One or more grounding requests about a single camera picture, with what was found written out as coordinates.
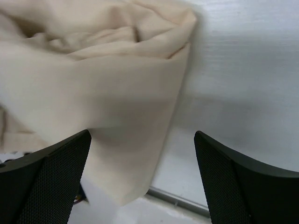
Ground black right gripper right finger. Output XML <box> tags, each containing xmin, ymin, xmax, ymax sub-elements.
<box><xmin>194</xmin><ymin>131</ymin><xmax>299</xmax><ymax>224</ymax></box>

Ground beige trousers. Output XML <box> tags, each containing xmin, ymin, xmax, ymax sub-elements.
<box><xmin>0</xmin><ymin>0</ymin><xmax>197</xmax><ymax>205</ymax></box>

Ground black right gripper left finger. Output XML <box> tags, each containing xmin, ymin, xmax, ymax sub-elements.
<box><xmin>0</xmin><ymin>130</ymin><xmax>92</xmax><ymax>224</ymax></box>

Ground aluminium table frame rail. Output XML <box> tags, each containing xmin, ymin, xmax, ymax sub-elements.
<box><xmin>146</xmin><ymin>187</ymin><xmax>210</xmax><ymax>217</ymax></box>

